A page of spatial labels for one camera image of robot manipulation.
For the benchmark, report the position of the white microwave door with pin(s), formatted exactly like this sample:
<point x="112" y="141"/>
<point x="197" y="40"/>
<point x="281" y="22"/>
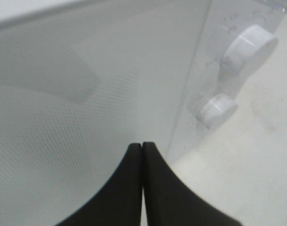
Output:
<point x="79" y="81"/>

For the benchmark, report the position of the white microwave oven body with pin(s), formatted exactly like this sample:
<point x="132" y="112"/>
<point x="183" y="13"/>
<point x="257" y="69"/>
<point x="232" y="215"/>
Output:
<point x="225" y="20"/>

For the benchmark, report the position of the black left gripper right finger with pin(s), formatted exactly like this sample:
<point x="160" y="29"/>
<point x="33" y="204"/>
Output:
<point x="169" y="202"/>

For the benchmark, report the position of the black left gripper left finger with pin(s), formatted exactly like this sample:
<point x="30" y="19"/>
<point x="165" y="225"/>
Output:
<point x="119" y="201"/>

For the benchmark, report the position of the white microwave knob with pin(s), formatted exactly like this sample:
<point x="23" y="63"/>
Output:
<point x="249" y="50"/>
<point x="216" y="111"/>

